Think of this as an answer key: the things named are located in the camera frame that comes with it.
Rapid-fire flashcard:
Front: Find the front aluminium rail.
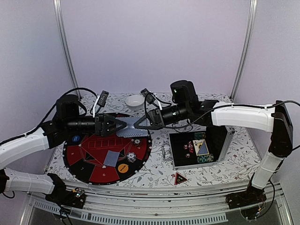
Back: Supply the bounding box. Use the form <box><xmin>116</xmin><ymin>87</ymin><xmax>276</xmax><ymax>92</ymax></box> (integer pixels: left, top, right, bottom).
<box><xmin>20</xmin><ymin>181</ymin><xmax>294</xmax><ymax>225</ymax></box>

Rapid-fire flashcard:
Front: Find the orange big blind button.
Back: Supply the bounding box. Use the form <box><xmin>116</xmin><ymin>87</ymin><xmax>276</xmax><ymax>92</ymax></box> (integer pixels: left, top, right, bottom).
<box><xmin>118</xmin><ymin>164</ymin><xmax>129</xmax><ymax>173</ymax></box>

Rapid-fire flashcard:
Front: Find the blue small blind button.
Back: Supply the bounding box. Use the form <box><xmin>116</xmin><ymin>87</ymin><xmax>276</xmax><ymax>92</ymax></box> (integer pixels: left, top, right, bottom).
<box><xmin>72</xmin><ymin>135</ymin><xmax>81</xmax><ymax>143</ymax></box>

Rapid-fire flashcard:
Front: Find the aluminium poker chip case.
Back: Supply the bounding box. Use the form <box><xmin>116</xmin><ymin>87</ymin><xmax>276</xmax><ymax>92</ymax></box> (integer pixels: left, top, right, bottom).
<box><xmin>162</xmin><ymin>126</ymin><xmax>235</xmax><ymax>170</ymax></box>

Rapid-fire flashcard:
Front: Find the red dice group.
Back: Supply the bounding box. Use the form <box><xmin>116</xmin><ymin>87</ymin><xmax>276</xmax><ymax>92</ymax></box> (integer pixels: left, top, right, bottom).
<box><xmin>183</xmin><ymin>141</ymin><xmax>195</xmax><ymax>158</ymax></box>

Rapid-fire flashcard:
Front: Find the boxed card deck ace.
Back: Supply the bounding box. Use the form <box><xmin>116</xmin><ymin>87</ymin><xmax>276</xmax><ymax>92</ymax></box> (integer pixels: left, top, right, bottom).
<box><xmin>193</xmin><ymin>139</ymin><xmax>209</xmax><ymax>156</ymax></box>

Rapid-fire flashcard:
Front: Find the white ceramic bowl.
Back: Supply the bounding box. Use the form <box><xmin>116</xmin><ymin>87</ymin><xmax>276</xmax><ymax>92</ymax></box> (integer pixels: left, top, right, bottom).
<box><xmin>125</xmin><ymin>95</ymin><xmax>144</xmax><ymax>111</ymax></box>

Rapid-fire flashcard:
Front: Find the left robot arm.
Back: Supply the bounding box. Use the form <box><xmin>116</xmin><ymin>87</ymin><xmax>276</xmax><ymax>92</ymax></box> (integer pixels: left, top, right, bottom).
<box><xmin>0</xmin><ymin>90</ymin><xmax>127</xmax><ymax>203</ymax></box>

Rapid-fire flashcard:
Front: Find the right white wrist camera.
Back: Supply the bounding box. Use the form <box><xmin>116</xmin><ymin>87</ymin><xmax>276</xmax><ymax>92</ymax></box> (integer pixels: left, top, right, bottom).
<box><xmin>140</xmin><ymin>88</ymin><xmax>163</xmax><ymax>111</ymax></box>

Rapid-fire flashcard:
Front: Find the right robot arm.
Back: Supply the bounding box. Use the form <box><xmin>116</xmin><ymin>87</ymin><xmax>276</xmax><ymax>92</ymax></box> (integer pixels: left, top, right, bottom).
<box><xmin>134</xmin><ymin>80</ymin><xmax>295</xmax><ymax>204</ymax></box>

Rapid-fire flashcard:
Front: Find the right aluminium frame post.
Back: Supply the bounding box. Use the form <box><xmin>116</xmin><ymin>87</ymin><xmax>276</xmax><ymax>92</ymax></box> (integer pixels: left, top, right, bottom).
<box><xmin>230</xmin><ymin>0</ymin><xmax>258</xmax><ymax>101</ymax></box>

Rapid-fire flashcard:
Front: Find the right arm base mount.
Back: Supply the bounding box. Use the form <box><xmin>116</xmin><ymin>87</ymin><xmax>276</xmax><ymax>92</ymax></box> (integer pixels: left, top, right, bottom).
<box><xmin>225</xmin><ymin>187</ymin><xmax>267</xmax><ymax>209</ymax></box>

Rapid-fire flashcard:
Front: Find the aluminium frame post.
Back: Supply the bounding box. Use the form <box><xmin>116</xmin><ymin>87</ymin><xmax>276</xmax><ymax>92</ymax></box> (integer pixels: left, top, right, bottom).
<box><xmin>53</xmin><ymin>0</ymin><xmax>79</xmax><ymax>88</ymax></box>
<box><xmin>230</xmin><ymin>0</ymin><xmax>258</xmax><ymax>101</ymax></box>

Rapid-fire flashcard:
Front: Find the left aluminium frame post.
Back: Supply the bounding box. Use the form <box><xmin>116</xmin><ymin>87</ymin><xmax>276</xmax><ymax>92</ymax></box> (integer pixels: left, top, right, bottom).
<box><xmin>53</xmin><ymin>0</ymin><xmax>79</xmax><ymax>88</ymax></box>

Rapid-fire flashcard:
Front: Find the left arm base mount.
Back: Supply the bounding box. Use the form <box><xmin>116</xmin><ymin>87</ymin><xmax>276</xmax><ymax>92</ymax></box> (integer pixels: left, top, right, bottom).
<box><xmin>45</xmin><ymin>187</ymin><xmax>86</xmax><ymax>209</ymax></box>

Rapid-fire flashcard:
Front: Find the red black triangle card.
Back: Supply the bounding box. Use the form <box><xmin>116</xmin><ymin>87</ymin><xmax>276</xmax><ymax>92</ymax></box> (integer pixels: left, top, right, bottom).
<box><xmin>174</xmin><ymin>172</ymin><xmax>187</xmax><ymax>185</ymax></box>

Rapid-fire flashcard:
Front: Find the red black 100 chip stack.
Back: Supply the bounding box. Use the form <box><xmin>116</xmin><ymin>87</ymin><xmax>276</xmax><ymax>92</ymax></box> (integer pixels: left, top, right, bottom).
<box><xmin>133</xmin><ymin>139</ymin><xmax>142</xmax><ymax>148</ymax></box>

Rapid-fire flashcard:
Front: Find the poker chip row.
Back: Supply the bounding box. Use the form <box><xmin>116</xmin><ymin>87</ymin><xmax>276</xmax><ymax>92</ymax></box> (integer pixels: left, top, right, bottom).
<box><xmin>194</xmin><ymin>132</ymin><xmax>206</xmax><ymax>140</ymax></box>
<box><xmin>197</xmin><ymin>154</ymin><xmax>214</xmax><ymax>164</ymax></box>

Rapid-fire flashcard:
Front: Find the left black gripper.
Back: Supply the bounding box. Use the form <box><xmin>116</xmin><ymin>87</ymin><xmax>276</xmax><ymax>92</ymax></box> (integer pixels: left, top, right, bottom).
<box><xmin>65</xmin><ymin>113</ymin><xmax>127</xmax><ymax>137</ymax></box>

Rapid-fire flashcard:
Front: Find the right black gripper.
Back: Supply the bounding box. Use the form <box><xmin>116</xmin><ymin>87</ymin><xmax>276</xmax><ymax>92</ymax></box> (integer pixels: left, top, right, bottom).
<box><xmin>135</xmin><ymin>102</ymin><xmax>190</xmax><ymax>129</ymax></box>

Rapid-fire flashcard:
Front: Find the lower poker chip row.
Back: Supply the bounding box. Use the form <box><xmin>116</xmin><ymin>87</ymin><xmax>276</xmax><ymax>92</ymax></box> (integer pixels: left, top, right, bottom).
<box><xmin>197</xmin><ymin>154</ymin><xmax>214</xmax><ymax>164</ymax></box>

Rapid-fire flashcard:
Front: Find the dealt blue playing cards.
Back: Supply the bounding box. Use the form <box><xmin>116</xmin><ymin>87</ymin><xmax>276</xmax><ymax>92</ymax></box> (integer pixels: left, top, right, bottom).
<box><xmin>103</xmin><ymin>150</ymin><xmax>120</xmax><ymax>167</ymax></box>

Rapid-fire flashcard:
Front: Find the round red black poker mat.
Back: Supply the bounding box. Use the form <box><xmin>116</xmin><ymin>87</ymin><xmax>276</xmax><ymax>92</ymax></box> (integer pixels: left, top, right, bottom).
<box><xmin>63</xmin><ymin>112</ymin><xmax>153</xmax><ymax>186</ymax></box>

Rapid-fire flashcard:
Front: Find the upper poker chip row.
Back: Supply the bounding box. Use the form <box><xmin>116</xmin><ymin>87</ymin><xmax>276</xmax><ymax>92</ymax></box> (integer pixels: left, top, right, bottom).
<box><xmin>194</xmin><ymin>132</ymin><xmax>206</xmax><ymax>140</ymax></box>

